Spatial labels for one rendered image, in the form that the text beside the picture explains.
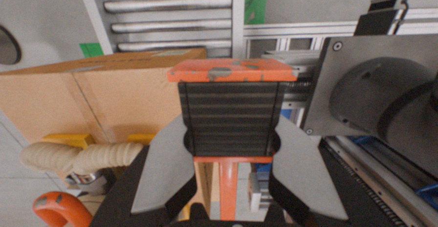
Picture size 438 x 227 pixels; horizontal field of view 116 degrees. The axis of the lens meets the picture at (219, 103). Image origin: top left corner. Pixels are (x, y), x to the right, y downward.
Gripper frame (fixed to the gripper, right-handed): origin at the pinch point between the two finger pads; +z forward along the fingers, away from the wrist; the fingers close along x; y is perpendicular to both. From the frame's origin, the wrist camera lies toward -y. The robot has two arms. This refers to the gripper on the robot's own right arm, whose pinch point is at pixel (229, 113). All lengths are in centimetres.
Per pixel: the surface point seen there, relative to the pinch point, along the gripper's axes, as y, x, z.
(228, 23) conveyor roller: -11, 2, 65
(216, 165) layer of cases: 89, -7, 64
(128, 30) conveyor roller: -9, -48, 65
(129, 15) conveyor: -15, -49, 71
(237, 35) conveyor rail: -5, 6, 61
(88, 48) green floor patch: 4, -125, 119
